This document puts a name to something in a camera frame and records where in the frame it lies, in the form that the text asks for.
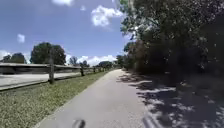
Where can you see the large dark green tree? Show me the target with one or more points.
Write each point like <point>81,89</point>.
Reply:
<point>48,53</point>

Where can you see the wooden rail fence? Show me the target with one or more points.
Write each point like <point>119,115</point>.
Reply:
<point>51,71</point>

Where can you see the row of dense trees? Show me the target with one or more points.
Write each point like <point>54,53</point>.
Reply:
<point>173,36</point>

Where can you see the grey paved path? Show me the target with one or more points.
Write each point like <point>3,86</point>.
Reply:
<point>106,100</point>

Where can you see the distant trees behind fence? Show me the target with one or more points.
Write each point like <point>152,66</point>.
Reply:
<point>90,63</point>

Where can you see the grass strip beside fence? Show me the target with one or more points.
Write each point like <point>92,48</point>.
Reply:
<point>30,103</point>

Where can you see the robot's own part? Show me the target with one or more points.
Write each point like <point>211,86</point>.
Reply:
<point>79,124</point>

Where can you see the pale road behind fence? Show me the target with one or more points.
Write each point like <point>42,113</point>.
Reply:
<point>20,79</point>

